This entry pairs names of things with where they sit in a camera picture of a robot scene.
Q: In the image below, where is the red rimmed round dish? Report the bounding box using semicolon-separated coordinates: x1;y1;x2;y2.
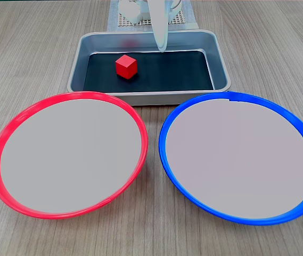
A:
0;91;149;220

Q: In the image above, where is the silver metal tray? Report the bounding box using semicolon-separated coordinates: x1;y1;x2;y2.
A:
67;29;232;107

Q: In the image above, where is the blue rimmed round dish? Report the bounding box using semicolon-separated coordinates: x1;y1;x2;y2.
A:
158;91;303;227

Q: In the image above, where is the beige mesh grip mat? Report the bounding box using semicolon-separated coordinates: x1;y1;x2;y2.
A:
117;10;187;27

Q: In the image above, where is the thin dark cable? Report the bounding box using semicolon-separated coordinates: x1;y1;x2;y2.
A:
170;0;183;13

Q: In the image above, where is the red cube block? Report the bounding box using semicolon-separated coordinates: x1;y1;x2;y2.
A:
115;54;138;79

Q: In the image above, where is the black tray liner mat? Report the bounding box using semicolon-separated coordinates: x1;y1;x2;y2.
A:
83;50;215;94

